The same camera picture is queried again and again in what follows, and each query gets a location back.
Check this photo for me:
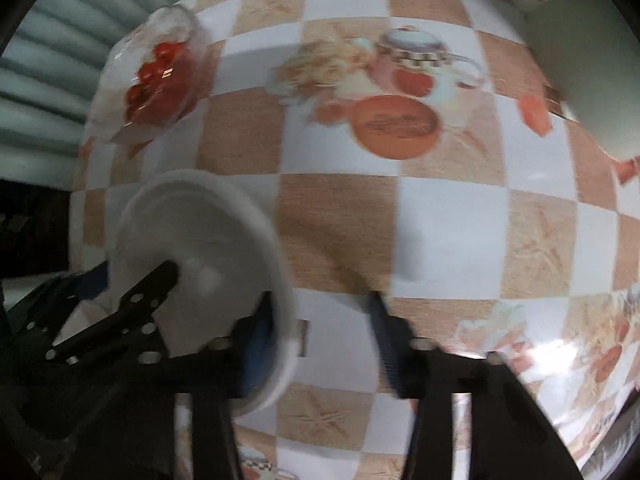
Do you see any teal window curtain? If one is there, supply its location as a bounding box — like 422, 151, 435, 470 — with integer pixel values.
1, 0, 179, 188

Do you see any checkered patterned tablecloth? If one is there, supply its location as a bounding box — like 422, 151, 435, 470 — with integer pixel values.
70, 0, 639, 479

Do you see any glass bowl of tomatoes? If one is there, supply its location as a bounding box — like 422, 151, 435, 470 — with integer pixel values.
85, 4, 207, 145

